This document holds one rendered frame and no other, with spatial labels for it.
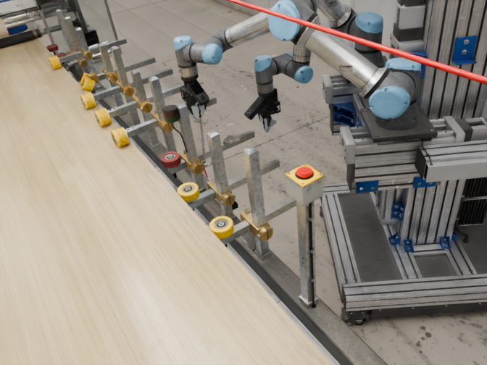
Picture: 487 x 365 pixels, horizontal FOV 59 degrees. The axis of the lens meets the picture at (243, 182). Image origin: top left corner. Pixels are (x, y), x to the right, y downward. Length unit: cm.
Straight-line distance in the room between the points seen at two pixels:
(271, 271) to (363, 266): 78
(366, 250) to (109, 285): 137
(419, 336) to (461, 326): 20
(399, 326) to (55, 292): 157
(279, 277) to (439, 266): 99
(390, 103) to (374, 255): 104
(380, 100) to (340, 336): 74
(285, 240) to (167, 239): 130
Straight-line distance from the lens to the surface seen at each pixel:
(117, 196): 173
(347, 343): 141
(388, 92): 144
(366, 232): 242
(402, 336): 229
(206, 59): 171
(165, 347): 121
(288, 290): 152
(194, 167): 183
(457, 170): 169
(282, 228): 273
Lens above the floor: 189
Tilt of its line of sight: 37 degrees down
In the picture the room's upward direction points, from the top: 8 degrees counter-clockwise
